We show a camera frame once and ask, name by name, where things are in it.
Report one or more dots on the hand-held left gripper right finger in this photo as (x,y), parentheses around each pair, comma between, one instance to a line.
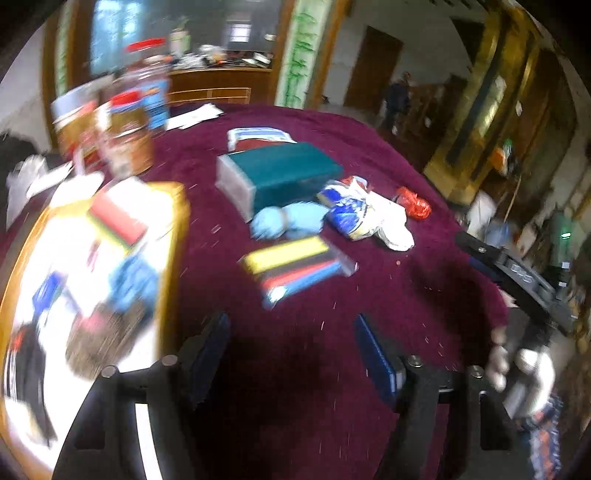
(376,355)

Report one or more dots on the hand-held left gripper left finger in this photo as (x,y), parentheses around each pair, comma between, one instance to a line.
(214,341)

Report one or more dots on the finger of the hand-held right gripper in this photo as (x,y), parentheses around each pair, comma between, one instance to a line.
(478,251)

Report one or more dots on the yellow cardboard box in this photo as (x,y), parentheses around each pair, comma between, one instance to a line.
(171,258)

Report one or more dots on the blue knitted cloth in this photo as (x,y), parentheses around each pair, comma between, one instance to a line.
(136,284)

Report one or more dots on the brown knitted scrubber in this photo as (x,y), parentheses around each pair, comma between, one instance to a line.
(106,344)

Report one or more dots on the colourful sponge pack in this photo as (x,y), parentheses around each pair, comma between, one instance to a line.
(298,267)

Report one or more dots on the red green yellow sponge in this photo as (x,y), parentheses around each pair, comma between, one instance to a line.
(117,217)

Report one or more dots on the cotton pads bag black label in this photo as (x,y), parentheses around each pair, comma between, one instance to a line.
(30,392)

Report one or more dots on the person's right hand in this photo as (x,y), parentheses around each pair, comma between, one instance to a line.
(538,378)

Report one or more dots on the white bucket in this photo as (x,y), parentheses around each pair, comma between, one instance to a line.
(482,212)

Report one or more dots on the red plastic bag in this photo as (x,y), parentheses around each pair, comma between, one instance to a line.
(413,203)

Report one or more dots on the white plastic bag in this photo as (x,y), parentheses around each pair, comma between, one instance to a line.
(392,224)

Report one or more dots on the light blue rolled towel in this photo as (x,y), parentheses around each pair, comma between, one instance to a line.
(286,221)

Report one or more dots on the blue white plastic wrapper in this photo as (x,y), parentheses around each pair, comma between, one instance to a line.
(344,210)

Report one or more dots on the dark green tissue pack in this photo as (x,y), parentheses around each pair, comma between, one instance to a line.
(286,170)

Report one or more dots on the brown wooden door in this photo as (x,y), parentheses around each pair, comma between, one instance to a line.
(374,69)

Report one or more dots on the blue white flat pack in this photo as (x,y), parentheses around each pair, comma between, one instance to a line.
(261,136)

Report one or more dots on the brown label jar red lid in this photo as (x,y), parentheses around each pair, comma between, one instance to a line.
(124,138)

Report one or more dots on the white papers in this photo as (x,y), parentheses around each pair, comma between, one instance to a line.
(196,115)

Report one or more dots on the crumpled white plastic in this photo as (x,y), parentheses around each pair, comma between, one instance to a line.
(32,177)

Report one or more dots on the wooden sideboard with clutter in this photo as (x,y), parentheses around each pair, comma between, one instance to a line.
(217,83)

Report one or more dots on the red drink carton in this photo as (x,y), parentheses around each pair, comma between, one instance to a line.
(74,124)

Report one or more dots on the large clear jar red lid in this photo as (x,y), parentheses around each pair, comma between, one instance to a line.
(147,87)

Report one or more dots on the bamboo wall poster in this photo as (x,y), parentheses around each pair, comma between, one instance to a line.
(302,55)

